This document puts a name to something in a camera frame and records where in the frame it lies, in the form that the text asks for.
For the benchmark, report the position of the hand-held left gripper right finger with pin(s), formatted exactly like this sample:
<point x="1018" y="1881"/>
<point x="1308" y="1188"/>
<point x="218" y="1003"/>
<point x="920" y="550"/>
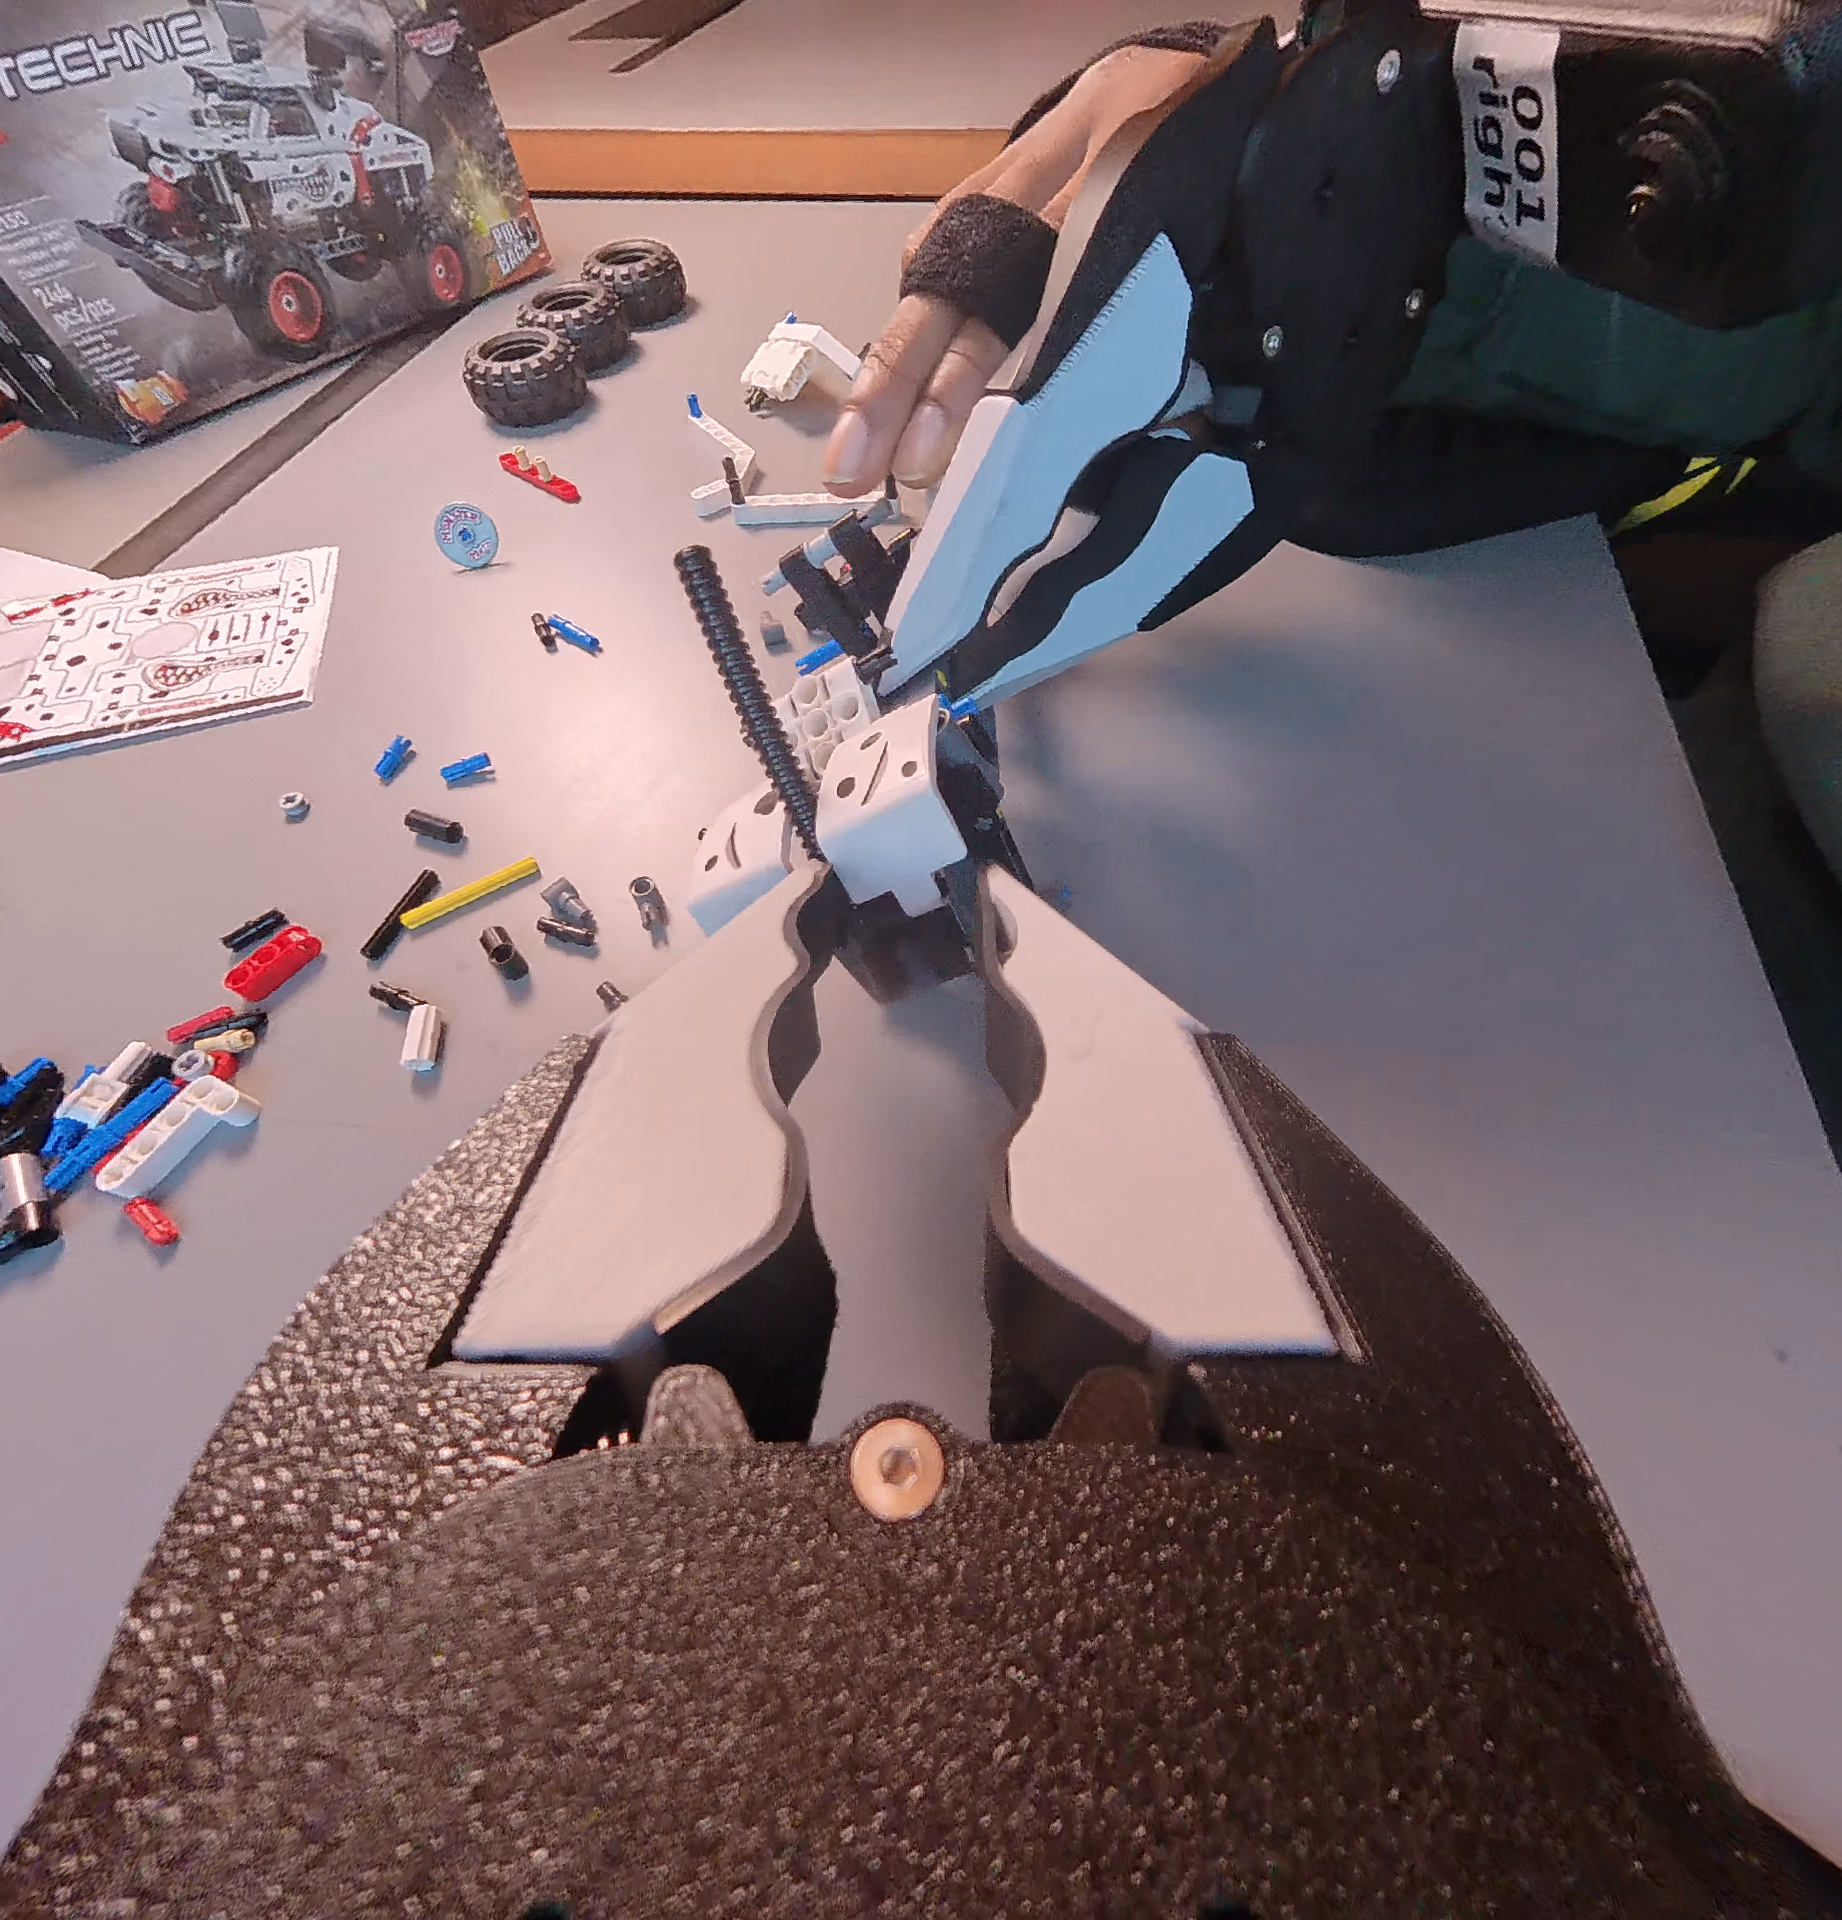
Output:
<point x="1146" y="1187"/>

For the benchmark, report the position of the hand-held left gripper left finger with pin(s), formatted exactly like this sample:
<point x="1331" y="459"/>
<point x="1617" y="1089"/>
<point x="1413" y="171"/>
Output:
<point x="637" y="1187"/>

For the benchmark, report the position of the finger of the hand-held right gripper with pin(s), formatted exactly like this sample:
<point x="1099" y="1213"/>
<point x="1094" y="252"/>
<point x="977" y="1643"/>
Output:
<point x="1072" y="392"/>
<point x="1207" y="527"/>

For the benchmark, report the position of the toy brick vehicle chassis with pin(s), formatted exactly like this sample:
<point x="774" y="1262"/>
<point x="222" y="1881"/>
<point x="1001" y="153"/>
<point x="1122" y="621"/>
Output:
<point x="893" y="796"/>

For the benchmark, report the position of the grey desk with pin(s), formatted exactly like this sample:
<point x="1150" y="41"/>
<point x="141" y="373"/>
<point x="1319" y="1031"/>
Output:
<point x="1386" y="901"/>

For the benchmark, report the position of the person's right hand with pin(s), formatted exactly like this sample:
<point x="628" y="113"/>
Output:
<point x="1057" y="152"/>

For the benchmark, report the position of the small white toy brick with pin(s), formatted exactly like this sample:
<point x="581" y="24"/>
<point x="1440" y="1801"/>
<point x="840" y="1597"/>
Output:
<point x="423" y="1036"/>

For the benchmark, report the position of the black angled toy brick connector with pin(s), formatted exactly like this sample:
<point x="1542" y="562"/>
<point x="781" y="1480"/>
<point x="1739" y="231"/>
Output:
<point x="505" y="953"/>

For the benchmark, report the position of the white toy brick part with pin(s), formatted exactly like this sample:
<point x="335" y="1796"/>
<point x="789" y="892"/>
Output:
<point x="788" y="361"/>

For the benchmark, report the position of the white straight toy brick beam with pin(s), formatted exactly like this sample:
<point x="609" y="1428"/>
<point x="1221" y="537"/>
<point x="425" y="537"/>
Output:
<point x="778" y="506"/>

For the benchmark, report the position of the yellow toy brick axle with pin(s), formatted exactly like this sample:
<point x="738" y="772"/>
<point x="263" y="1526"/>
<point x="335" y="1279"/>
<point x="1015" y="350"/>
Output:
<point x="467" y="892"/>

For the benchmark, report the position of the white bent toy brick beam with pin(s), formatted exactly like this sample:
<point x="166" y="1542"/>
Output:
<point x="719" y="452"/>

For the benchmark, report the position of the black toy brick axle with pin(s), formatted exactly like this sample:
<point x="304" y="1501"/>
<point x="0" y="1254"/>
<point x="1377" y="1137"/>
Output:
<point x="400" y="916"/>

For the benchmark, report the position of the black ridged axle connector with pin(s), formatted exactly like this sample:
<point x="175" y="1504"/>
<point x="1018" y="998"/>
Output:
<point x="434" y="826"/>

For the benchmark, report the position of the black toy rubber tire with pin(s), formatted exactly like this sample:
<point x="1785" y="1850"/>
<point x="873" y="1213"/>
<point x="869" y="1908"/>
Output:
<point x="578" y="321"/>
<point x="524" y="377"/>
<point x="637" y="282"/>

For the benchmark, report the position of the blue toy brick pin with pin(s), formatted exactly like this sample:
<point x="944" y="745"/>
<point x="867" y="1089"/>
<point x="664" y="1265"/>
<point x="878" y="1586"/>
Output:
<point x="392" y="758"/>
<point x="580" y="635"/>
<point x="467" y="769"/>

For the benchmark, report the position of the red toy brick pin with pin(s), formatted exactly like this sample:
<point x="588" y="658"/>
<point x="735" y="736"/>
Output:
<point x="154" y="1220"/>

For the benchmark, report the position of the pile of small toy bricks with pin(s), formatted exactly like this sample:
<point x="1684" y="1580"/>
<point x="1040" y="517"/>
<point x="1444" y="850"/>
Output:
<point x="142" y="1111"/>

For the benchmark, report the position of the red thin toy brick plate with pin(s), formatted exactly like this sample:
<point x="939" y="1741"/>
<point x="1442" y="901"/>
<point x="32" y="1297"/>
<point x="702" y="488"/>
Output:
<point x="538" y="472"/>

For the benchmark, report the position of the round blue printed disc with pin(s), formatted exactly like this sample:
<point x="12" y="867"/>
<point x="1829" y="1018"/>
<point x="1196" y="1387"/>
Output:
<point x="467" y="533"/>

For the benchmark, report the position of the person's green sweater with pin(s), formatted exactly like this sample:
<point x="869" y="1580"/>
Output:
<point x="1830" y="722"/>

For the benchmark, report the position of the white printed sticker sheet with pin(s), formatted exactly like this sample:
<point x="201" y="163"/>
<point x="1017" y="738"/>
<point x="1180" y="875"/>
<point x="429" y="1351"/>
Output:
<point x="142" y="647"/>

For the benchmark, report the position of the toy truck picture box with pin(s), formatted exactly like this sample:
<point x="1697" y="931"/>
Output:
<point x="188" y="152"/>

